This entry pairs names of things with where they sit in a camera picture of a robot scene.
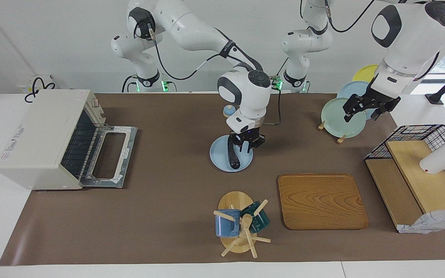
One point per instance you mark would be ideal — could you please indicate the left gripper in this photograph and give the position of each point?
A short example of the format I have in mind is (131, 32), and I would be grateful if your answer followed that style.
(381, 95)

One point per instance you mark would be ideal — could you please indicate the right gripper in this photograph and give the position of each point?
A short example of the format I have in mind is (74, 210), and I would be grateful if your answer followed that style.
(247, 137)

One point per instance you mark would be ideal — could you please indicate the black spatula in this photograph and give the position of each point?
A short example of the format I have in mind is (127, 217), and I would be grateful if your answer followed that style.
(233, 156)

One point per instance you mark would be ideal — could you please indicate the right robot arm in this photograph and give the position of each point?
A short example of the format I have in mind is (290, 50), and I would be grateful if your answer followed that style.
(191, 27)

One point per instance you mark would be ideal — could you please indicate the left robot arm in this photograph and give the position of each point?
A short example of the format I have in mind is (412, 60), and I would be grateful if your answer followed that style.
(411, 34)

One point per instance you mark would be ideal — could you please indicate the white toaster oven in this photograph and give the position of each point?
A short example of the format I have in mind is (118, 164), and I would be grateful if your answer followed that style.
(37, 135)

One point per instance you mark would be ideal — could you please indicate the pale blue plate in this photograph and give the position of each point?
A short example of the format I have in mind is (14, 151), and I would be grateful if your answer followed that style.
(349, 90)

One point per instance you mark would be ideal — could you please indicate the light blue round plate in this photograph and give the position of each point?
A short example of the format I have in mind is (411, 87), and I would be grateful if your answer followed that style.
(219, 154)

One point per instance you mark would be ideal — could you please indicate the yellow plate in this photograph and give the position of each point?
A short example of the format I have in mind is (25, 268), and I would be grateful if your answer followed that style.
(363, 73)

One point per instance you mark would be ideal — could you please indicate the pale green plate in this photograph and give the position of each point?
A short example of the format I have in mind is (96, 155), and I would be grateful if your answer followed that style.
(334, 116)

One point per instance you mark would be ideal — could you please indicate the small blue knob object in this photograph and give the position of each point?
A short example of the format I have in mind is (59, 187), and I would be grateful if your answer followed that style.
(229, 111)

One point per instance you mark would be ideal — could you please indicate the wooden plate rack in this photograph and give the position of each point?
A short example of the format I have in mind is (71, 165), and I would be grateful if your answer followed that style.
(321, 125)

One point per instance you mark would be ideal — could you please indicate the wooden mug tree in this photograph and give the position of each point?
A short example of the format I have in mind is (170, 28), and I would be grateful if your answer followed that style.
(235, 200)

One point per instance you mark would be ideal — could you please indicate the teal mug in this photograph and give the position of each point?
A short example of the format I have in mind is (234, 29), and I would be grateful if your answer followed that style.
(261, 222)

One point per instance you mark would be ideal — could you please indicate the blue mug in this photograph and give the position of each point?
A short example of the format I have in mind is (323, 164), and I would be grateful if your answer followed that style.
(226, 226)

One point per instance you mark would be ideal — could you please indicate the white cup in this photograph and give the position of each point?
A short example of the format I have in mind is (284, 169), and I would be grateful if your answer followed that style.
(437, 162)

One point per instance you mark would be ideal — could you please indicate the wooden shelf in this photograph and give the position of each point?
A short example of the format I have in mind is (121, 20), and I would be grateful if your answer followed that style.
(415, 181)

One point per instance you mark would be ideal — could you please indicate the wooden tray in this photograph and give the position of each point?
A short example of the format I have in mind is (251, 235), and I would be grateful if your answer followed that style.
(321, 200)

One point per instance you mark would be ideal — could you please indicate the white patterned cloth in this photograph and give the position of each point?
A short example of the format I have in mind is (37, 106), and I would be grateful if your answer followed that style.
(431, 223)

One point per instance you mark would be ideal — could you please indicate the white wall socket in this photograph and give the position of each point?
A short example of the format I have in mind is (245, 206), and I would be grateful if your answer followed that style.
(24, 88)

